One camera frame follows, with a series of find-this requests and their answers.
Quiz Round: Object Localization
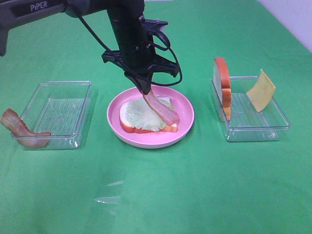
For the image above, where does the yellow cheese slice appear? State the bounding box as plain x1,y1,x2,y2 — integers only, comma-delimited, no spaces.
247,69,276,112

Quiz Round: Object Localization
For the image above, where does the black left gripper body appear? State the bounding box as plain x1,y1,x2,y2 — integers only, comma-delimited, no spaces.
101,19,178,81

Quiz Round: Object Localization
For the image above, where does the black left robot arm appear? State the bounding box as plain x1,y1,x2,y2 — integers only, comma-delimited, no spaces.
0,0,182,95

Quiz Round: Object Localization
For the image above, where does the bread slice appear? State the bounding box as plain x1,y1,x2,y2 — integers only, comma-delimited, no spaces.
118,97,179,134
213,57,232,120

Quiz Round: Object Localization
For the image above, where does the clear plastic container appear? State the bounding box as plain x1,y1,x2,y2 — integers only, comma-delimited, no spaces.
211,76,290,142
13,81,92,150

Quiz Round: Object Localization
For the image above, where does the clear left plastic container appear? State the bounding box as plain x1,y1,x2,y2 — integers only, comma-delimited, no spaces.
13,81,92,150

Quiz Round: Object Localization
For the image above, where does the pink plate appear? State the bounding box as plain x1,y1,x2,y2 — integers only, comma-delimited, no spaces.
107,86,195,149

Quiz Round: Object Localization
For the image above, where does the clear right plastic container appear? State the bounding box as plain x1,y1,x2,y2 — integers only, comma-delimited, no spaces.
211,76,290,142

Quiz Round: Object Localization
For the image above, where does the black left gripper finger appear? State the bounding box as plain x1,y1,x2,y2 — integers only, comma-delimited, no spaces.
124,72,153,95

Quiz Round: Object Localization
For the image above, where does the bacon strip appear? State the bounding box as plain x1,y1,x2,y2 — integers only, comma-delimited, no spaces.
142,89,179,125
0,108,51,148

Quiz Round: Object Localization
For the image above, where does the green tablecloth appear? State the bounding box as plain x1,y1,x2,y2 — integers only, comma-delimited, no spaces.
0,0,312,234

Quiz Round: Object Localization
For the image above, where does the green lettuce leaf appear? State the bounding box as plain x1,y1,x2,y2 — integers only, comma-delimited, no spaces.
125,97,174,131

